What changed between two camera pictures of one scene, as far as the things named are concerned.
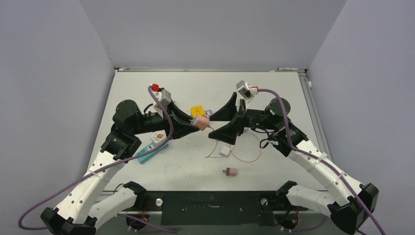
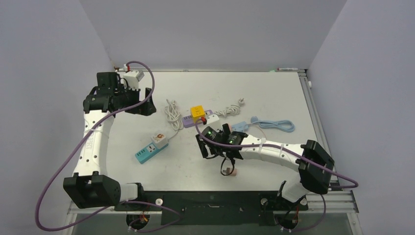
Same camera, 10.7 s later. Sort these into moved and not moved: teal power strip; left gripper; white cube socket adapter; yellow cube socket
Moved: left gripper
Not moved: yellow cube socket; teal power strip; white cube socket adapter
